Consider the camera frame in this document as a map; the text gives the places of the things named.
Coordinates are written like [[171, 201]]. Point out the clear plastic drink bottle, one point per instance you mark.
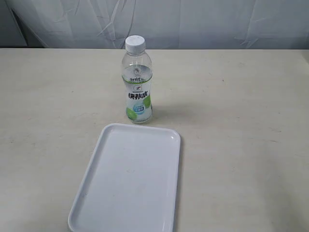
[[137, 75]]

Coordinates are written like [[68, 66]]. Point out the white fabric backdrop curtain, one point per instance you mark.
[[165, 24]]

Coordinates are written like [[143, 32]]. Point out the white rectangular plastic tray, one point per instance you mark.
[[130, 184]]

